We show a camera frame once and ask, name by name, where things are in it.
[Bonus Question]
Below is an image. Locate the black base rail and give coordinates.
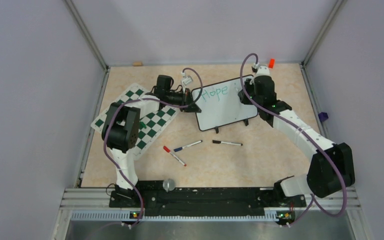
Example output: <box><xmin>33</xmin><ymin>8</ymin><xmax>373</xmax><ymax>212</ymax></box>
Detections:
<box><xmin>109</xmin><ymin>180</ymin><xmax>307</xmax><ymax>217</ymax></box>

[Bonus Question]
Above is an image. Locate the red cap marker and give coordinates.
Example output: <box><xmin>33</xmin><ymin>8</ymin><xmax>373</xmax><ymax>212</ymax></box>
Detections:
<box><xmin>163</xmin><ymin>146</ymin><xmax>187</xmax><ymax>167</ymax></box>

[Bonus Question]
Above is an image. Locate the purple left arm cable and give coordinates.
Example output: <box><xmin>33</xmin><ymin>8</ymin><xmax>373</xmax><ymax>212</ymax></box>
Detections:
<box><xmin>103</xmin><ymin>67</ymin><xmax>203</xmax><ymax>229</ymax></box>

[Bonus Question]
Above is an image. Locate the white whiteboard black frame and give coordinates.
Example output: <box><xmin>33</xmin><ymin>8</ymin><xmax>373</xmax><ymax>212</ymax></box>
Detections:
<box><xmin>195</xmin><ymin>78</ymin><xmax>258</xmax><ymax>132</ymax></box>

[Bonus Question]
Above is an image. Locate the black cap marker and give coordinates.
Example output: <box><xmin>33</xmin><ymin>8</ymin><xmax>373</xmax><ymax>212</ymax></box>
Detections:
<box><xmin>212</xmin><ymin>140</ymin><xmax>243</xmax><ymax>146</ymax></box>

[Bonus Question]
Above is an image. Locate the orange toy block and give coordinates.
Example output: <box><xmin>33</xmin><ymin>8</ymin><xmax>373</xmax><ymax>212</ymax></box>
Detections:
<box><xmin>267</xmin><ymin>58</ymin><xmax>275</xmax><ymax>69</ymax></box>

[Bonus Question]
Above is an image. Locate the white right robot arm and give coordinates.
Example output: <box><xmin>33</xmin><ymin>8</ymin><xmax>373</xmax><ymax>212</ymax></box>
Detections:
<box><xmin>238</xmin><ymin>75</ymin><xmax>355</xmax><ymax>206</ymax></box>

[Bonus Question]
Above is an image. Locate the blue cap marker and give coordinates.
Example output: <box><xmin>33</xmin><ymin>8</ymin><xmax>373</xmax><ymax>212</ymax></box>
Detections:
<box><xmin>173</xmin><ymin>140</ymin><xmax>203</xmax><ymax>152</ymax></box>

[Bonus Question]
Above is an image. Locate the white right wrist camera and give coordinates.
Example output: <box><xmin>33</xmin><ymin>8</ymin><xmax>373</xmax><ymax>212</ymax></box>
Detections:
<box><xmin>251</xmin><ymin>63</ymin><xmax>271</xmax><ymax>79</ymax></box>

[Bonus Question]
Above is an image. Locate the wooden cork piece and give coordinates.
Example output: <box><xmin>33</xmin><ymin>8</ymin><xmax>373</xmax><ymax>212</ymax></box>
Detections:
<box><xmin>132</xmin><ymin>61</ymin><xmax>143</xmax><ymax>67</ymax></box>

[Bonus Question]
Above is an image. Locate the green white chess mat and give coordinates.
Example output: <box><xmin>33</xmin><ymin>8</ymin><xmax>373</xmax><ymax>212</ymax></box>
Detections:
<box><xmin>91</xmin><ymin>83</ymin><xmax>180</xmax><ymax>161</ymax></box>

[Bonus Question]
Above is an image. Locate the grey round knob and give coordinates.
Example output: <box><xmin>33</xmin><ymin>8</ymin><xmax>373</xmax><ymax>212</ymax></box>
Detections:
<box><xmin>162</xmin><ymin>178</ymin><xmax>176</xmax><ymax>193</ymax></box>

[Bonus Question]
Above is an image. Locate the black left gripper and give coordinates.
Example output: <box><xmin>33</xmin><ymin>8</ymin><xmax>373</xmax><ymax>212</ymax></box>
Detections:
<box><xmin>166</xmin><ymin>88</ymin><xmax>201</xmax><ymax>114</ymax></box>

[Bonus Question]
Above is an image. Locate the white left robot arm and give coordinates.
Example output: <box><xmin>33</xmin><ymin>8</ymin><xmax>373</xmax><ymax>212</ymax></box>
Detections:
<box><xmin>101</xmin><ymin>75</ymin><xmax>202</xmax><ymax>207</ymax></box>

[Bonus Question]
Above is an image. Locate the purple toy block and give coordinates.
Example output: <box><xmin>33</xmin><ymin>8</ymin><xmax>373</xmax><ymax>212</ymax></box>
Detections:
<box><xmin>318</xmin><ymin>112</ymin><xmax>329</xmax><ymax>123</ymax></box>

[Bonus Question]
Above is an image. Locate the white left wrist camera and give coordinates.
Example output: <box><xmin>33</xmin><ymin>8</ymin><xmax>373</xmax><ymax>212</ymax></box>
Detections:
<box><xmin>181</xmin><ymin>75</ymin><xmax>193</xmax><ymax>86</ymax></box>

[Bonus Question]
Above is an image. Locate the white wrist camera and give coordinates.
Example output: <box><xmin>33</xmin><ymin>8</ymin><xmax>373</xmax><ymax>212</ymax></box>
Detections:
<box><xmin>251</xmin><ymin>63</ymin><xmax>271</xmax><ymax>79</ymax></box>
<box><xmin>181</xmin><ymin>75</ymin><xmax>193</xmax><ymax>86</ymax></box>

